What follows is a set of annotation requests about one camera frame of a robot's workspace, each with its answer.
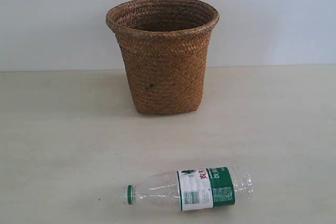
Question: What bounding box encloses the clear plastic bottle green label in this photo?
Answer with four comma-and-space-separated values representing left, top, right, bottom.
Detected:
122, 166, 254, 211

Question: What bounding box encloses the brown woven wicker basket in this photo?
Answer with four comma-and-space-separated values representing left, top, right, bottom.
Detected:
106, 0, 220, 115

